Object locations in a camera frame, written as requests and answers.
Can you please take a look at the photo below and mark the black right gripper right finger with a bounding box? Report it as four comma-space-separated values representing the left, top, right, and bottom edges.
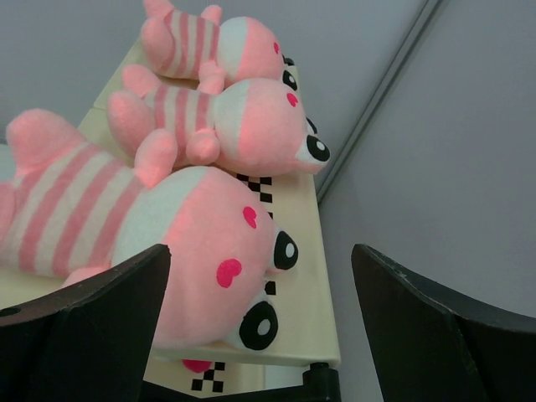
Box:
351, 244, 535, 401

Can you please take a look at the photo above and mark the small pink striped plush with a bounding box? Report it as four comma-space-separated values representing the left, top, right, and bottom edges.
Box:
1, 109, 298, 353

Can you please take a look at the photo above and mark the cream two-tier folding shelf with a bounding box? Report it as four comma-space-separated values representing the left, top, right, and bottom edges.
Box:
0, 39, 343, 402

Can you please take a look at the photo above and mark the pink striped plush shelf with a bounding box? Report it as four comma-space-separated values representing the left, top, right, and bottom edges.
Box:
106, 64, 330, 178
140, 1, 297, 94

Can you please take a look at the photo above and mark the pink striped plush front shelf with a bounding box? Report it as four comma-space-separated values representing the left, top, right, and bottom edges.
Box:
106, 64, 330, 178

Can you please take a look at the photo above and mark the pink striped plush back shelf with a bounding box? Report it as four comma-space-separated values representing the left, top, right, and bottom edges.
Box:
140, 1, 297, 94

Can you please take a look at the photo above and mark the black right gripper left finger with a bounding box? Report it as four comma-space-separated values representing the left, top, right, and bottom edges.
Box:
1, 245, 171, 401

